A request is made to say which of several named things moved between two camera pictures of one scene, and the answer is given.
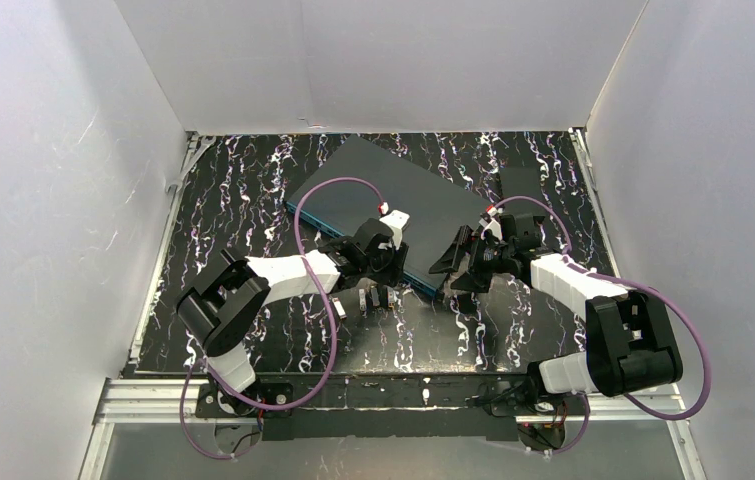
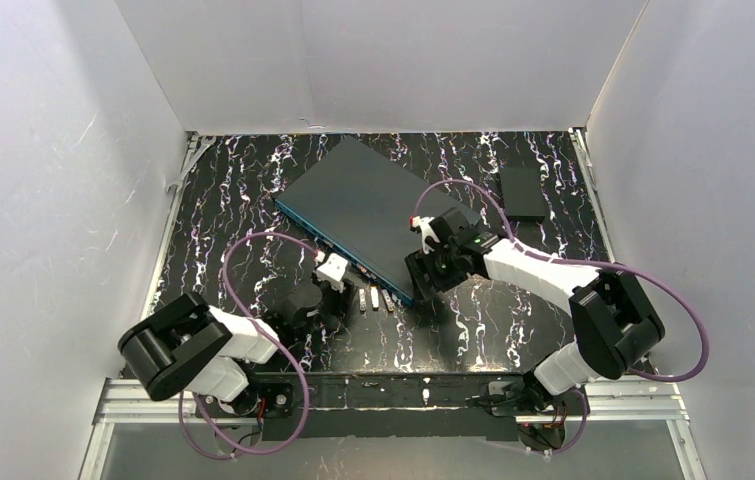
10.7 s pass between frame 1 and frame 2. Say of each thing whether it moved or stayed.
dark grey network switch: stayed
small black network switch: stayed
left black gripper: moved
